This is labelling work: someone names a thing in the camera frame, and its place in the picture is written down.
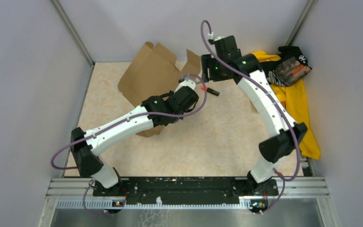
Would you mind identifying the yellow garment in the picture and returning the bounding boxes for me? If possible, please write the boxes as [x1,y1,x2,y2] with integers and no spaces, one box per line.
[252,51,320,159]

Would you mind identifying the brown cardboard box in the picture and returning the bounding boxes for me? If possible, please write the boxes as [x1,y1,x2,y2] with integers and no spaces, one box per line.
[118,42,201,137]

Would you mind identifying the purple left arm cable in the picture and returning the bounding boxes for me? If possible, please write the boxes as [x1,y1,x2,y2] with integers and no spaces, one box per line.
[50,73,208,218]

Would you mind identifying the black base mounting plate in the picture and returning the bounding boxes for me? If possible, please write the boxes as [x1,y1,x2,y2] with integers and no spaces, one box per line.
[93,176,279,205]

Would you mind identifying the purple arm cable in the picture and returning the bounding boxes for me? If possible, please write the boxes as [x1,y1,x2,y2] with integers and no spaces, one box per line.
[199,19,303,216]
[50,73,208,218]

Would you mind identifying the aluminium frame rail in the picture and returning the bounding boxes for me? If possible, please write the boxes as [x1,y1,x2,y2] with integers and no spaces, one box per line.
[45,177,330,210]

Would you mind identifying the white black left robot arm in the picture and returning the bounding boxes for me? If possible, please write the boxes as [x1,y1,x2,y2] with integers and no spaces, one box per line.
[70,79,199,196]

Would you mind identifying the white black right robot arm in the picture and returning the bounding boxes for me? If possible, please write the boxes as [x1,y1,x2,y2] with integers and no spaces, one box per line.
[201,33,308,195]

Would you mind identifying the black printed garment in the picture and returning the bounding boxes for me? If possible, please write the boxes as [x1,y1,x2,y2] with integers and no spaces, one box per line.
[261,46,312,87]

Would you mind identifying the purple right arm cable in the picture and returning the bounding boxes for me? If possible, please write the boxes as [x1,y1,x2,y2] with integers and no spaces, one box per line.
[199,19,303,216]

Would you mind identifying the orange black highlighter marker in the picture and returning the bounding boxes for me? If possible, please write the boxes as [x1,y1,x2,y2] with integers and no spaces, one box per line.
[201,86,220,96]

